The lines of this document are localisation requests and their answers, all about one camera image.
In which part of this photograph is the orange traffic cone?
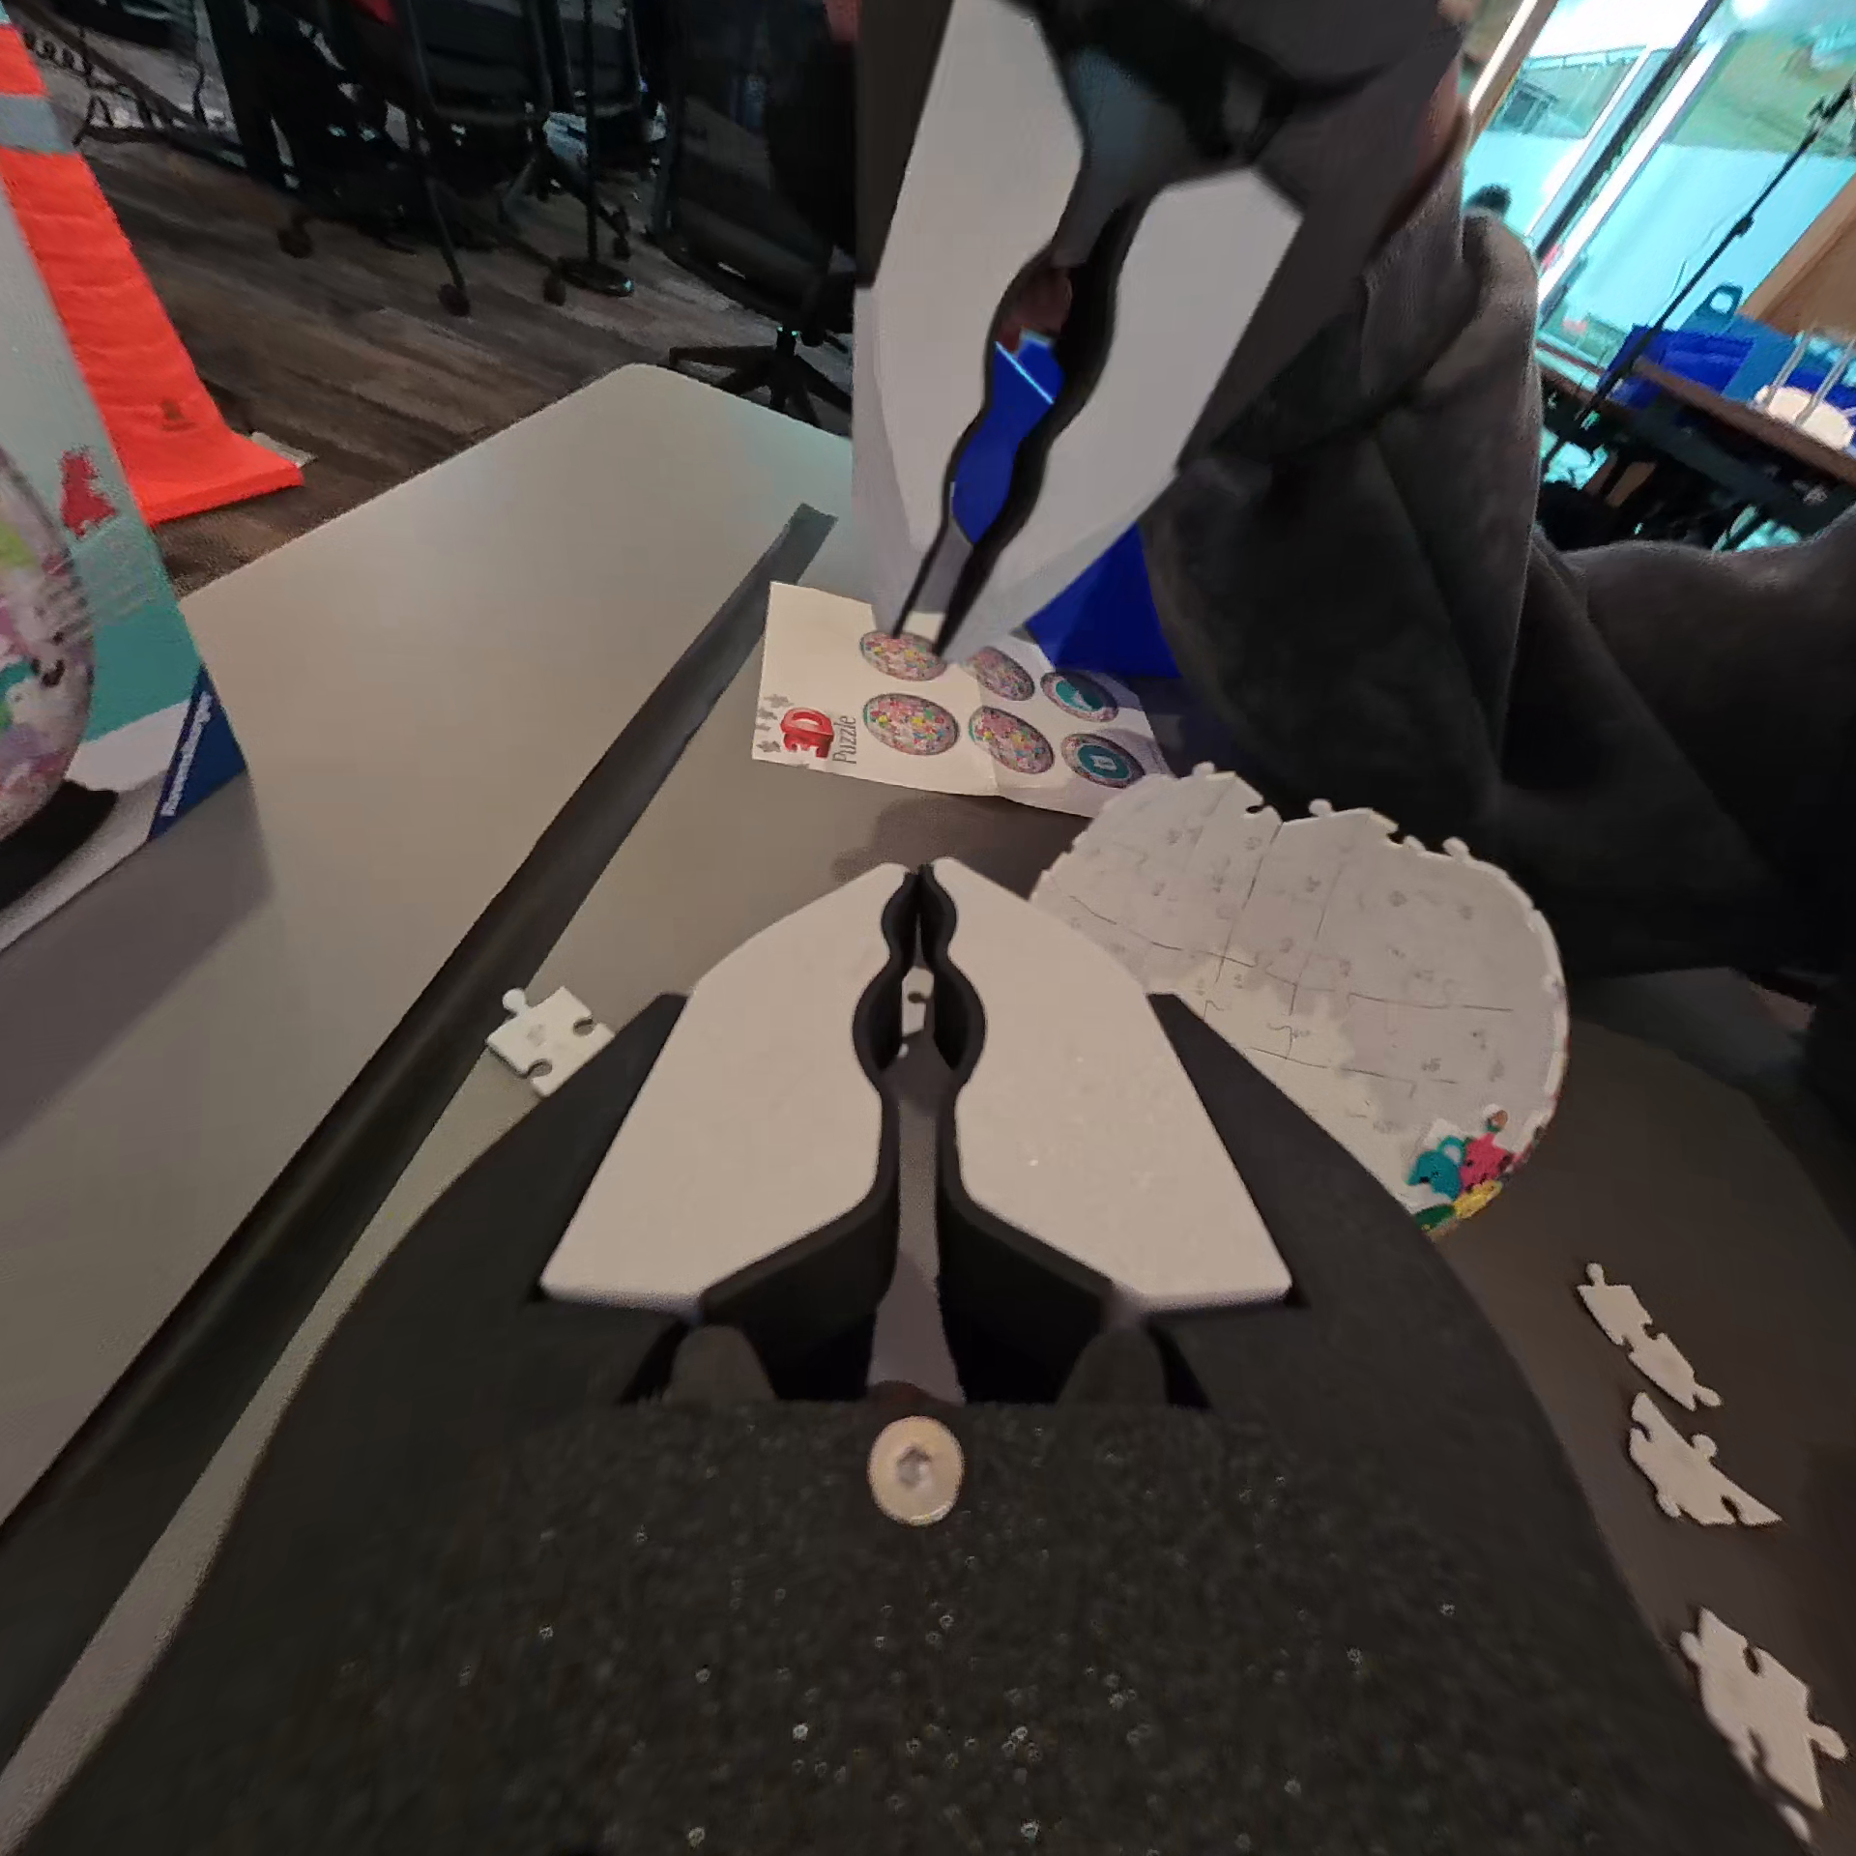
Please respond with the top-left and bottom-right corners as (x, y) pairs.
(0, 24), (312, 529)

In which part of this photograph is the black office chair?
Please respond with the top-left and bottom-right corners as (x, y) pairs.
(202, 0), (653, 316)

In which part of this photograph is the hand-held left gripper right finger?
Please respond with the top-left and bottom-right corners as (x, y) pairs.
(928, 858), (1298, 1400)

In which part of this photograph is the colourful puzzle box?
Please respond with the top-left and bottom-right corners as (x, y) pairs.
(0, 170), (253, 959)

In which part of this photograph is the white puzzle leaflet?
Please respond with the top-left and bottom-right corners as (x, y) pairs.
(751, 578), (1179, 822)

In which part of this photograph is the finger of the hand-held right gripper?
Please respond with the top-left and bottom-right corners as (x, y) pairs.
(849, 0), (1092, 642)
(928, 170), (1300, 640)

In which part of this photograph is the row of white puzzle pieces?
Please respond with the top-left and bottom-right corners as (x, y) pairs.
(1573, 1252), (1848, 1818)

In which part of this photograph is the colourful puzzle ball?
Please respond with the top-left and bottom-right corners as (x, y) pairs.
(1026, 758), (1577, 1236)

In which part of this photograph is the blue plastic bin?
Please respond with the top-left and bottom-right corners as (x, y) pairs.
(981, 329), (1168, 687)

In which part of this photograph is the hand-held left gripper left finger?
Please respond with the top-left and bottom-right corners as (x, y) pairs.
(537, 858), (924, 1393)

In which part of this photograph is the wooden desk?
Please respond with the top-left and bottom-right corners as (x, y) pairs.
(1531, 313), (1856, 539)

